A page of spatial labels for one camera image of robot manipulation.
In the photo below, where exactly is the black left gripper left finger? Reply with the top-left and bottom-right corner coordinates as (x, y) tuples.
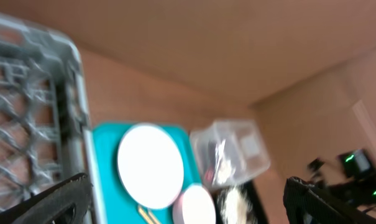
(0, 172), (92, 224)

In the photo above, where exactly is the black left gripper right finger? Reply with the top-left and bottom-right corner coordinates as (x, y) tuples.
(283, 177), (376, 224)

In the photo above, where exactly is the white napkin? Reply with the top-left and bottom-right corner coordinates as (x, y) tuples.
(213, 138), (241, 186)

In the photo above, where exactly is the red foil sauce packet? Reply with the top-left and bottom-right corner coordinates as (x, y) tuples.
(204, 141), (219, 185)

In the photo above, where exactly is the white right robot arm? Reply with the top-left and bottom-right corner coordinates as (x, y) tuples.
(307, 149), (376, 213)

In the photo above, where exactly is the black food waste tray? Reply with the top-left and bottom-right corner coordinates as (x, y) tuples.
(211, 181), (268, 224)

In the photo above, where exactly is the clear plastic waste bin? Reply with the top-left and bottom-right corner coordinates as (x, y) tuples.
(190, 119), (271, 191)

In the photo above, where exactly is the teal plastic tray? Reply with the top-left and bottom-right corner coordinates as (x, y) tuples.
(93, 123), (201, 224)

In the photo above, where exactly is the pile of white rice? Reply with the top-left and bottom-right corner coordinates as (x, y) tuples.
(217, 187), (256, 224)

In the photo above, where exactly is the grey plastic dish rack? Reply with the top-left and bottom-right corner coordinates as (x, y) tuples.
(0, 13), (106, 223)

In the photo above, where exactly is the wooden chopstick left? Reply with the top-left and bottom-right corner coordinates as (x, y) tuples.
(137, 205), (154, 224)

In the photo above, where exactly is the wooden chopstick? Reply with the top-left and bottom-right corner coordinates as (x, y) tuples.
(137, 205), (154, 224)
(147, 209), (161, 224)

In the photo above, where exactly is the wooden chopstick right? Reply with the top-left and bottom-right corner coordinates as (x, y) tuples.
(147, 209), (161, 224)

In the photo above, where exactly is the large white plate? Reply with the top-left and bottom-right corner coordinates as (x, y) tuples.
(117, 123), (184, 210)

